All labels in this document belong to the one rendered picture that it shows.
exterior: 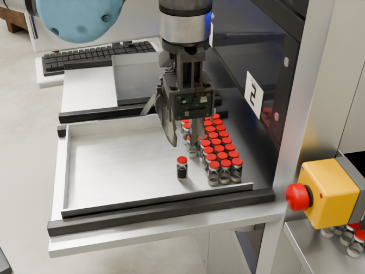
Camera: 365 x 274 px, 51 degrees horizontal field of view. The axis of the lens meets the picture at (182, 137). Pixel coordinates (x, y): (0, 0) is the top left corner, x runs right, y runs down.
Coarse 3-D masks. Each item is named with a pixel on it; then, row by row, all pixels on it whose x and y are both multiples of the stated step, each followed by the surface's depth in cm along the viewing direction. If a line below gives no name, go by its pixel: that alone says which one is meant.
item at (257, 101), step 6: (252, 78) 73; (246, 84) 76; (246, 90) 77; (252, 90) 73; (258, 90) 70; (246, 96) 77; (252, 96) 74; (258, 96) 71; (258, 102) 71; (252, 108) 75; (258, 108) 72; (258, 114) 72
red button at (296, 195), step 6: (288, 186) 55; (294, 186) 54; (300, 186) 54; (288, 192) 55; (294, 192) 53; (300, 192) 53; (306, 192) 53; (288, 198) 55; (294, 198) 53; (300, 198) 53; (306, 198) 53; (288, 204) 55; (294, 204) 53; (300, 204) 53; (306, 204) 53; (294, 210) 54; (300, 210) 54
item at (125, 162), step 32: (96, 128) 85; (128, 128) 87; (160, 128) 88; (64, 160) 74; (96, 160) 79; (128, 160) 79; (160, 160) 79; (192, 160) 79; (64, 192) 67; (96, 192) 71; (128, 192) 71; (160, 192) 71; (192, 192) 67; (224, 192) 69
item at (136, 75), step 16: (208, 48) 117; (112, 64) 108; (128, 64) 115; (144, 64) 115; (208, 64) 115; (128, 80) 107; (144, 80) 107; (160, 80) 107; (224, 80) 107; (128, 96) 100; (144, 96) 93; (224, 96) 98; (240, 96) 99
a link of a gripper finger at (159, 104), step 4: (156, 88) 62; (160, 88) 62; (156, 92) 63; (160, 92) 63; (156, 96) 63; (160, 96) 62; (156, 100) 63; (160, 100) 63; (164, 100) 63; (156, 104) 63; (160, 104) 63; (164, 104) 64; (156, 108) 64; (160, 108) 64; (156, 112) 65; (160, 112) 65; (160, 116) 66; (160, 120) 67
